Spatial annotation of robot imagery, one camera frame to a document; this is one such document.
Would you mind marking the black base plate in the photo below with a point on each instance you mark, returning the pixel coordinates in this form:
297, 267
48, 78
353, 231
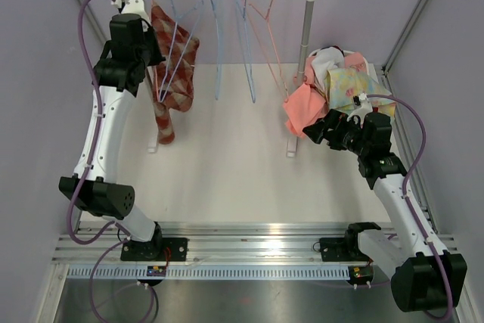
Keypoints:
337, 249
172, 249

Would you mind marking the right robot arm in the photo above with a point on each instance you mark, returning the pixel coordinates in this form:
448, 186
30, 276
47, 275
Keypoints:
423, 274

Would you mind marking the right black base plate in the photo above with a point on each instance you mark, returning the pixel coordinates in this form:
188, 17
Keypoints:
337, 249

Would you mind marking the aluminium mounting rail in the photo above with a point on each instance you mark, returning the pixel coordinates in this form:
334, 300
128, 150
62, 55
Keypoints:
211, 244

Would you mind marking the white slotted cable duct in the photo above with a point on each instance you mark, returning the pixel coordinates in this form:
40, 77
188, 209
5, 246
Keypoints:
212, 272

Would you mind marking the salmon pink skirt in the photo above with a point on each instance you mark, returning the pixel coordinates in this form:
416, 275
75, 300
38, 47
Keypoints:
308, 103

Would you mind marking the floral pastel garment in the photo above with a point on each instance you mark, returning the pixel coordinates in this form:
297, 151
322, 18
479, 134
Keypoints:
343, 84

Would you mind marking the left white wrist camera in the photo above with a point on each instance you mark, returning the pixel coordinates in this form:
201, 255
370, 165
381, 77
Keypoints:
132, 7

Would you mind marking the brown plaid garment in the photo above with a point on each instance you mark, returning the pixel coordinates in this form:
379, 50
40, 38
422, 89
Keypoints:
174, 85

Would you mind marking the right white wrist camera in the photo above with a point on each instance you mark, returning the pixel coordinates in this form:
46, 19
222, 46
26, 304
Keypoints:
363, 107

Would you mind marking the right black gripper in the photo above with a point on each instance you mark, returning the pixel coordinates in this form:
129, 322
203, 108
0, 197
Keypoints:
336, 121

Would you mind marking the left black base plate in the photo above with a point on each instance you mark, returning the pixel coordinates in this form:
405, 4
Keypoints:
172, 249

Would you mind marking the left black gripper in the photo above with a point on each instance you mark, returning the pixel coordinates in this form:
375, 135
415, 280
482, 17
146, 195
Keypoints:
156, 57

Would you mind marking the white garment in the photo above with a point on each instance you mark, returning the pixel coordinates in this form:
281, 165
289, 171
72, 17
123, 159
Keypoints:
323, 60

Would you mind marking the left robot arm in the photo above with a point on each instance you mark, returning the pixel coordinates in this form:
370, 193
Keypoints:
93, 186

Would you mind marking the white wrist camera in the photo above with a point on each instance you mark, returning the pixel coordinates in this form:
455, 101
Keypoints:
132, 7
363, 107

